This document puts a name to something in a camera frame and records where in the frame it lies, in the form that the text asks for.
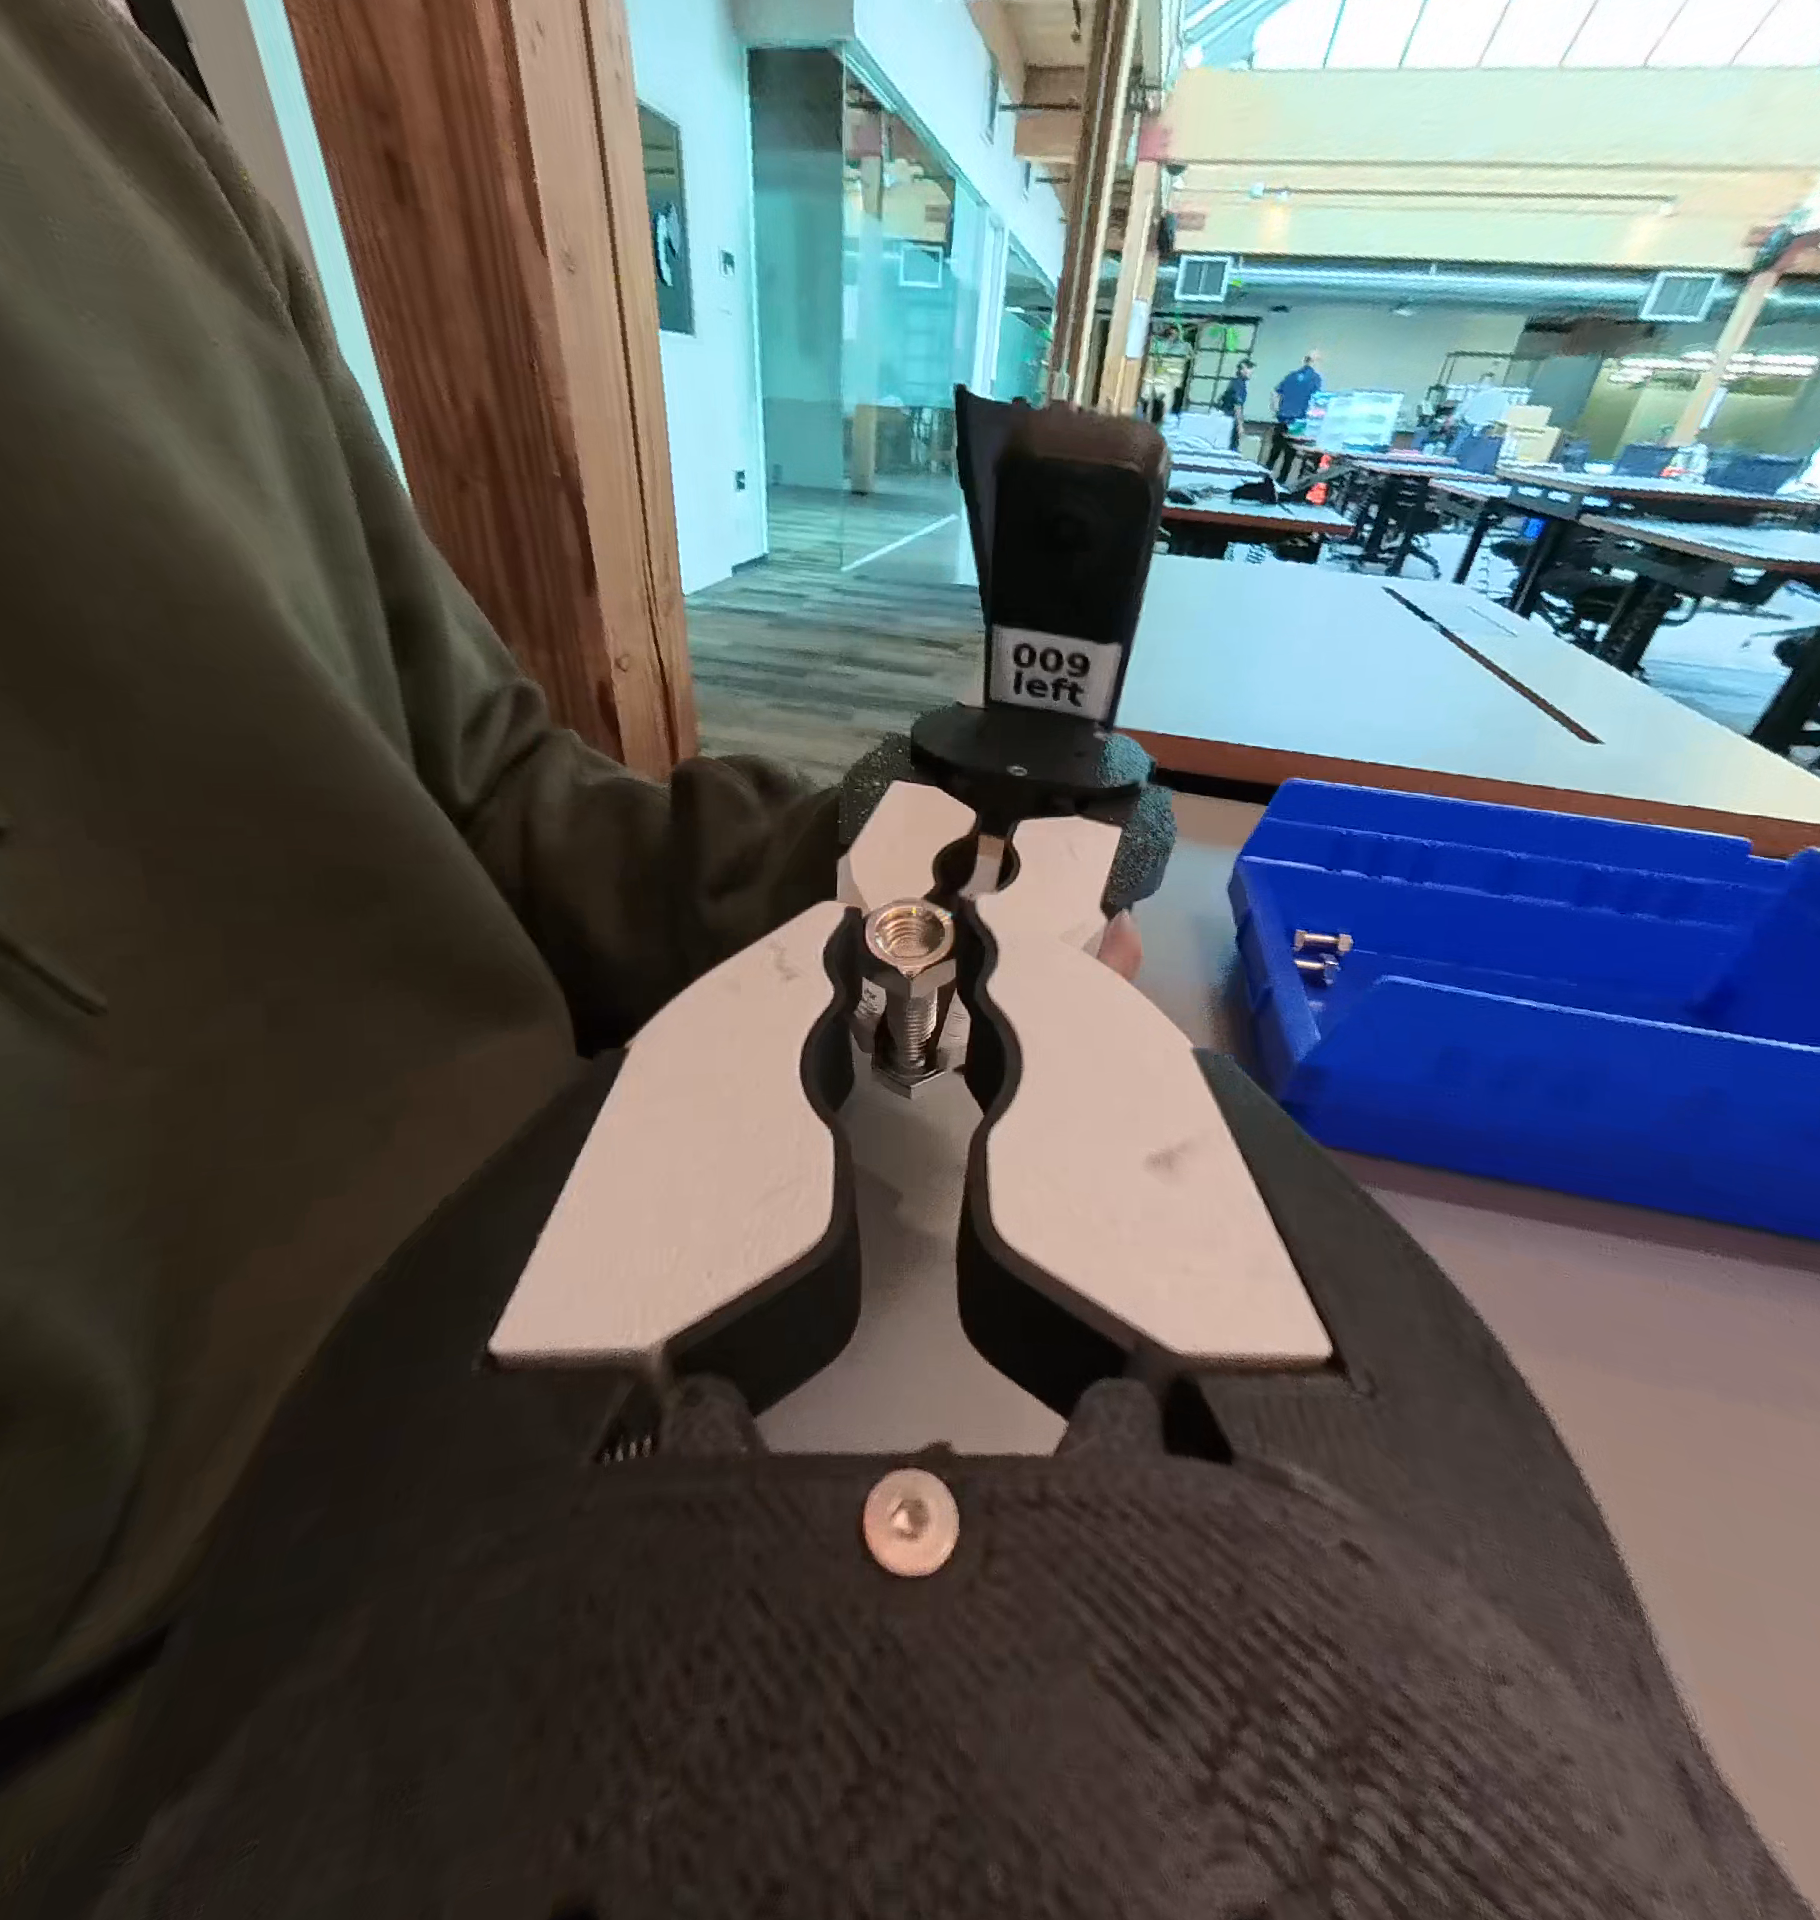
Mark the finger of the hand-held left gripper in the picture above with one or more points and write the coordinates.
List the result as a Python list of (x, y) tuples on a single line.
[(896, 848), (1060, 886)]

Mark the white table wooden edge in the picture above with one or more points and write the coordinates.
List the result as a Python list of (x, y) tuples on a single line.
[(1378, 660)]

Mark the blue plastic bin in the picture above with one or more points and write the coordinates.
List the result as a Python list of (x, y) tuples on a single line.
[(1600, 1141)]

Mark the dark wall picture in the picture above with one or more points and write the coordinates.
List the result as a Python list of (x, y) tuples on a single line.
[(668, 225)]

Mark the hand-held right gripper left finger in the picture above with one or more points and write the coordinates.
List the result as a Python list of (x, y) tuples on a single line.
[(684, 1201)]

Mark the person's left hand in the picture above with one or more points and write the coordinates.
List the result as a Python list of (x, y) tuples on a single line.
[(1123, 946)]

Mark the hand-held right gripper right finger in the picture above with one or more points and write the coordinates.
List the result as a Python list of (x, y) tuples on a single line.
[(1136, 1201)]

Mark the person's torso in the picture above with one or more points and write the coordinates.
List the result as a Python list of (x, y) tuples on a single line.
[(175, 749)]

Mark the wide wooden pillar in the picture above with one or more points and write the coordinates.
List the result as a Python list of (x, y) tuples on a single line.
[(475, 377)]

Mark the row of dark work tables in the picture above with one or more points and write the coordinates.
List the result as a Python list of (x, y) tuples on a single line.
[(1676, 541)]

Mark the grey desk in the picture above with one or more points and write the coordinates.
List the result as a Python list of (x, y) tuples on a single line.
[(1676, 1426)]

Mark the steel hex nut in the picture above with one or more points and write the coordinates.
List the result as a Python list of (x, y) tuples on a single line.
[(905, 962)]

